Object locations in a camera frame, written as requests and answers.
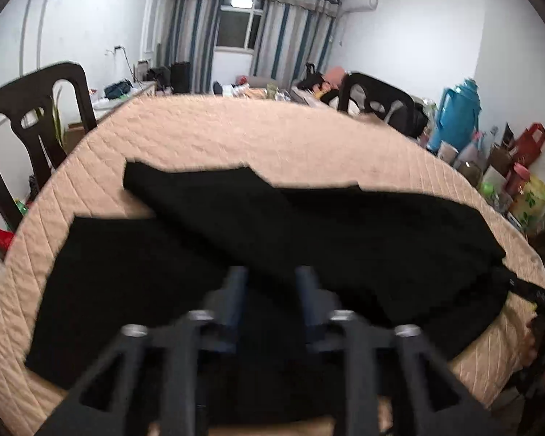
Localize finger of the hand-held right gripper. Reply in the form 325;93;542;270
506;272;545;303

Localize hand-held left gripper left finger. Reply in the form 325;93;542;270
35;266;250;436

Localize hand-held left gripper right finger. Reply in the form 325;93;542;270
294;266;498;436

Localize black pants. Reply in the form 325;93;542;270
25;161;509;428

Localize green floral bag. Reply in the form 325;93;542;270
511;177;545;232

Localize pink cup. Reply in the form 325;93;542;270
504;163;530;194

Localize brown paper bag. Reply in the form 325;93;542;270
488;143;514;173

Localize red paper gift bag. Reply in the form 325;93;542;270
509;122;545;166

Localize beige quilted table cover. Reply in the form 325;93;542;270
0;94;545;436

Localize blue thermos jug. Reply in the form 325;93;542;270
429;78;482;153

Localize black backpack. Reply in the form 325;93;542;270
297;62;328;90

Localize black plastic chair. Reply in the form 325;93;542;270
337;72;416;137
0;61;98;232

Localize dark teal bag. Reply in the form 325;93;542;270
104;79;132;100

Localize green plant leaves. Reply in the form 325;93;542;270
50;84;64;141

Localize striped curtain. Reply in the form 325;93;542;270
252;0;341;87
161;0;228;94

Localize window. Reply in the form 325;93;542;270
213;0;266;51

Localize white air conditioner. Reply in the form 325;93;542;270
340;0;378;14

